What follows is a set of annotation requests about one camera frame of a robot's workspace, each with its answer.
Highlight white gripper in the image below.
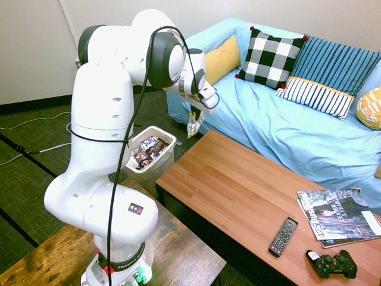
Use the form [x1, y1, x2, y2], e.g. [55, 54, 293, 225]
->
[180, 84, 220, 121]

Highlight yellow chip bag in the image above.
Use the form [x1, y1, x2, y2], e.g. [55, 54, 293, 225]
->
[186, 111, 206, 139]

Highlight white plastic trash bin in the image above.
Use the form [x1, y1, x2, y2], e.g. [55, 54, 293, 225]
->
[130, 125, 178, 174]

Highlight brown snack wrapper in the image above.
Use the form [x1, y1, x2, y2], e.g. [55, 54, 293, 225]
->
[154, 137, 171, 156]

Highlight hint water bottle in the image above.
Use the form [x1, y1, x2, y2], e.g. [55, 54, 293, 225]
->
[139, 135, 159, 153]

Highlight plain mustard yellow pillow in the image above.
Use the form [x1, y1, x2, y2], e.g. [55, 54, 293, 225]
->
[204, 35, 242, 86]

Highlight orange brown candy wrapper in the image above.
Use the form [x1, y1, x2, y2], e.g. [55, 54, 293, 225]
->
[133, 150, 154, 168]

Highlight light blue covered sofa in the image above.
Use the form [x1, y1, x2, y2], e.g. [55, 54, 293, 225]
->
[165, 17, 381, 216]

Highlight wooden coffee table black legs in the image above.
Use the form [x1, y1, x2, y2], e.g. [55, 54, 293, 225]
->
[154, 129, 381, 286]

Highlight black white checkered pillow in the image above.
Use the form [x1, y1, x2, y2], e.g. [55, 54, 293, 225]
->
[235, 26, 310, 91]

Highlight white navy striped lumbar pillow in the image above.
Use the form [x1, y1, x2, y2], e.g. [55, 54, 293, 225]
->
[274, 76, 356, 121]

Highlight rustic wooden robot table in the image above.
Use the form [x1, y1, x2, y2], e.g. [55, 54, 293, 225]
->
[0, 178, 227, 286]

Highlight blue striped square pillow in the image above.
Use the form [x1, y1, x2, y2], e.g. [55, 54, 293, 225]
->
[289, 35, 381, 98]

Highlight black tv remote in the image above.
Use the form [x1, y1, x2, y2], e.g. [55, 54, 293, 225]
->
[268, 216, 299, 259]

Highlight dark cover business magazine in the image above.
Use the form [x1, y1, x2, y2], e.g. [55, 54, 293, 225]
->
[296, 187, 381, 242]

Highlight yellow white patterned bolster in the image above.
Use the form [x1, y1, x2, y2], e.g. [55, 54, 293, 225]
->
[355, 86, 381, 131]

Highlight small black labelled device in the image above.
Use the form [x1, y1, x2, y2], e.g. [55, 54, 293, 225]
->
[305, 249, 323, 271]

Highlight black game controller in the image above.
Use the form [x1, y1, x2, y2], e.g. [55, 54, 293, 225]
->
[314, 249, 358, 280]

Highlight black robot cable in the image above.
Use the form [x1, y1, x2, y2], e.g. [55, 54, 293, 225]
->
[106, 26, 221, 286]

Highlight white floor cable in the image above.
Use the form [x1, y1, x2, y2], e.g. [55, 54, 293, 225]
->
[0, 111, 73, 131]
[0, 142, 73, 166]

